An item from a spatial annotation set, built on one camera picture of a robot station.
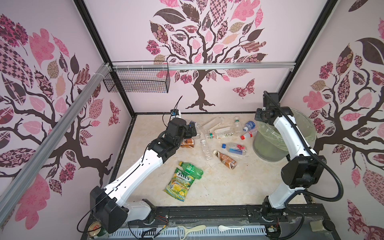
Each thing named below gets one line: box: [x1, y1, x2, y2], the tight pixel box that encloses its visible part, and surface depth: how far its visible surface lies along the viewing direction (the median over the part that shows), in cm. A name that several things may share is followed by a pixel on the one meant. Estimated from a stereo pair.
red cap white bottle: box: [240, 128, 259, 140], surface depth 105 cm
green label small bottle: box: [234, 117, 243, 136], surface depth 109 cm
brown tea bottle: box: [212, 150, 238, 170], surface depth 90 cm
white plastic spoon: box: [218, 225, 245, 231], surface depth 71 cm
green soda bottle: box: [178, 161, 204, 180], surface depth 87 cm
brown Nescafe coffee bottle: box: [180, 138, 195, 148], surface depth 98 cm
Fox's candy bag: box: [163, 167, 195, 202], surface depth 83 cm
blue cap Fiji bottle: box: [221, 143, 247, 156], surface depth 97 cm
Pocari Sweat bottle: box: [242, 121, 256, 132], surface depth 108 cm
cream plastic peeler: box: [177, 224, 207, 240], surface depth 71 cm
